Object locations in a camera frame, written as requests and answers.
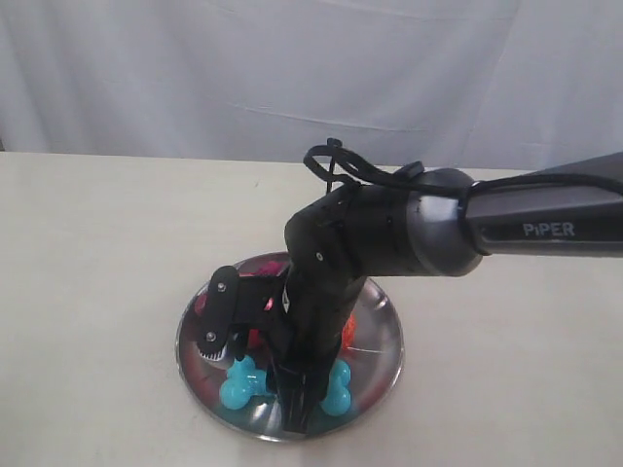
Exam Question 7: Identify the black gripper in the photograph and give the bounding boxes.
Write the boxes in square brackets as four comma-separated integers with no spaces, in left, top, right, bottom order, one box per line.
[233,254,365,422]

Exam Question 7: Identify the turquoise toy bone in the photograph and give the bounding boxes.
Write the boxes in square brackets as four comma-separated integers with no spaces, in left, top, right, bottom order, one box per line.
[219,356,352,416]

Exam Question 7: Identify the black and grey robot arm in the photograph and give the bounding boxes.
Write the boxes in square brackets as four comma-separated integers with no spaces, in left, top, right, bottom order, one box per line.
[238,141,622,433]

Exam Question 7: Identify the orange toy tangerine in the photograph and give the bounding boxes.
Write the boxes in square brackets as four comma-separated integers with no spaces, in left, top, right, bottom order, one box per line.
[341,312,357,350]

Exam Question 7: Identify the round stainless steel plate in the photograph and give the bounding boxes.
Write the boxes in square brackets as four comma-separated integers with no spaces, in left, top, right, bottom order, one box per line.
[176,280,404,442]

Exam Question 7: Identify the white cloth backdrop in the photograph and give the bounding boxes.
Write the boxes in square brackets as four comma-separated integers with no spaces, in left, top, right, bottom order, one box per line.
[1,0,622,169]

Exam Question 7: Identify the black cable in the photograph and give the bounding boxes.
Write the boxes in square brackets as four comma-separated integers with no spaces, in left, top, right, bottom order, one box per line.
[302,137,623,220]

